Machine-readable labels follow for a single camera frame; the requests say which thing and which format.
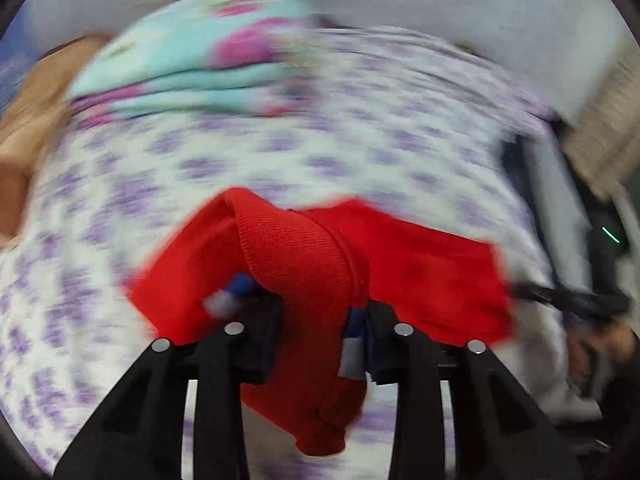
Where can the beige checkered cloth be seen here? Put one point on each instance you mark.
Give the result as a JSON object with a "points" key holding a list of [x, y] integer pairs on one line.
{"points": [[607, 130]]}

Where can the purple floral bed sheet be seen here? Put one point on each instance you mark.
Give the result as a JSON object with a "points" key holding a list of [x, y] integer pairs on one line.
{"points": [[350, 135]]}

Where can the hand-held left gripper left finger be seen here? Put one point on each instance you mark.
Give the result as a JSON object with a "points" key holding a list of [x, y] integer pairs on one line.
{"points": [[220, 360]]}

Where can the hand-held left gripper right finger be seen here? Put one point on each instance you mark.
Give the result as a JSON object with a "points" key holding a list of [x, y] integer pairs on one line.
{"points": [[415, 360]]}

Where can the person's right hand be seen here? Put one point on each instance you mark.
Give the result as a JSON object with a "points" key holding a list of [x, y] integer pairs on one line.
{"points": [[602, 350]]}

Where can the brown patterned pillow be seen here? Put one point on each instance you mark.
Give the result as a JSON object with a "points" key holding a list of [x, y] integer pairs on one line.
{"points": [[30, 125]]}

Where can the folded teal floral blanket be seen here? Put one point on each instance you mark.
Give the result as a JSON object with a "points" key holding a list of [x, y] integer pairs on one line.
{"points": [[200, 55]]}

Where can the folded dark jeans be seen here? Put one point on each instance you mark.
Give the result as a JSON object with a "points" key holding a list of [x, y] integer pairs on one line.
{"points": [[515, 180]]}

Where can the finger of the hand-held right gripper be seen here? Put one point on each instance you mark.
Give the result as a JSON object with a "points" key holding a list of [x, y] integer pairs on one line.
{"points": [[560, 297]]}

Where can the red pants with blue stripes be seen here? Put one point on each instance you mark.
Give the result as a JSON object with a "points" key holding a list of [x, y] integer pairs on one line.
{"points": [[310, 270]]}

